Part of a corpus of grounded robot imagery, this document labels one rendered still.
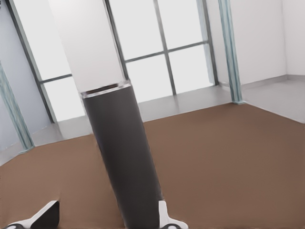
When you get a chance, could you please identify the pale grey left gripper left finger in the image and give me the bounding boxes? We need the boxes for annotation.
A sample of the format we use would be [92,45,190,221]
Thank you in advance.
[0,200,61,229]

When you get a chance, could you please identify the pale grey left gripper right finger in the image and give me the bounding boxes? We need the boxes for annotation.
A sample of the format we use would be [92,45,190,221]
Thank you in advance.
[158,200,189,229]

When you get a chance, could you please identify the black and white tennis tube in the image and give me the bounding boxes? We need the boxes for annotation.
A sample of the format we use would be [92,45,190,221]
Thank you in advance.
[47,0,164,229]

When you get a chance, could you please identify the grey framed window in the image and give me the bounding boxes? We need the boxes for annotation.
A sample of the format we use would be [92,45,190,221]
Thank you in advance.
[5,0,220,124]

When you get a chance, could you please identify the silver frame post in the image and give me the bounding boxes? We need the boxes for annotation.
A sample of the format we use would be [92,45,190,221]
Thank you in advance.
[0,62,36,153]
[218,0,245,105]

